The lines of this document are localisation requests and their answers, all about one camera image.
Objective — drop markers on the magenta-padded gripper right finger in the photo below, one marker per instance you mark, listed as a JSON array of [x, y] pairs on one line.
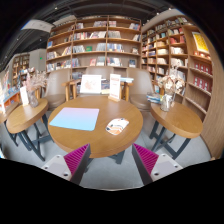
[[152, 166]]

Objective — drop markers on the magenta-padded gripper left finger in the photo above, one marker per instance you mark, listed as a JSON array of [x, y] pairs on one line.
[[70, 167]]

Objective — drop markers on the pastel gradient mouse pad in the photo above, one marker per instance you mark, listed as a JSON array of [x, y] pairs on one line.
[[76, 118]]

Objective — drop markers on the round wooden centre table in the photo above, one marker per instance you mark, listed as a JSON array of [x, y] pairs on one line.
[[102, 143]]

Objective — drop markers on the round wooden table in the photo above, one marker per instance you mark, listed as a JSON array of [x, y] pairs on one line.
[[102, 143], [25, 116], [179, 120]]

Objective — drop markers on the round wooden right table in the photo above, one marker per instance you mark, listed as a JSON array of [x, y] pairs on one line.
[[179, 120]]

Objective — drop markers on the round wooden left table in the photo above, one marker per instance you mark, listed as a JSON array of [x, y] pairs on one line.
[[25, 116]]

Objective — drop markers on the stack of books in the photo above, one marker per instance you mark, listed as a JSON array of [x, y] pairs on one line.
[[153, 97]]

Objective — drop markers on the beige armchair left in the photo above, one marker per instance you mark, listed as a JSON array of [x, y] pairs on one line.
[[55, 91]]

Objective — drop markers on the beige armchair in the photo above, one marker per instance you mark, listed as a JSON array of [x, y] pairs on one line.
[[55, 91], [142, 85], [104, 71]]

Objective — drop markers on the beige armchair right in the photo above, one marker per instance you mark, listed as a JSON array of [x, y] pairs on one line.
[[142, 85]]

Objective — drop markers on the glass vase dried flowers right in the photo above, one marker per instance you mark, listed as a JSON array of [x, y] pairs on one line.
[[171, 84]]

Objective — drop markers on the glass vase dried flowers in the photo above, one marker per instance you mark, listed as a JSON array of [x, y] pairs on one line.
[[32, 83], [171, 84]]

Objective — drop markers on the white framed picture card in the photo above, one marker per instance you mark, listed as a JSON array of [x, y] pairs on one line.
[[90, 84]]

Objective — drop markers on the small white card left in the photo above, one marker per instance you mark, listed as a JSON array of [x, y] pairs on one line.
[[24, 96]]

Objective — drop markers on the glass vase dried flowers left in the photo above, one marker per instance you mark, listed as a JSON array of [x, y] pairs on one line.
[[32, 83]]

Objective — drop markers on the white sign card stand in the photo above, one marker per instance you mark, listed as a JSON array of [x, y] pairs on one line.
[[114, 92]]

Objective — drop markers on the beige armchair middle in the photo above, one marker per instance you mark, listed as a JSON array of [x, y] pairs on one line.
[[104, 71]]

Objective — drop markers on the wooden bookshelf far left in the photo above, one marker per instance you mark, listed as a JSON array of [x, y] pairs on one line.
[[20, 68]]

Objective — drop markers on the wooden bookshelf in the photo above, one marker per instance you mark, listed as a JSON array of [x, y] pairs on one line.
[[20, 68], [173, 39], [102, 40]]

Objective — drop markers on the wooden bookshelf right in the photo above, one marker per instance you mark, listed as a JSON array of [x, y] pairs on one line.
[[173, 39]]

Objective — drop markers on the wooden bookshelf centre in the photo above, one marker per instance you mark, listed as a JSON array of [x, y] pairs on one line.
[[102, 40]]

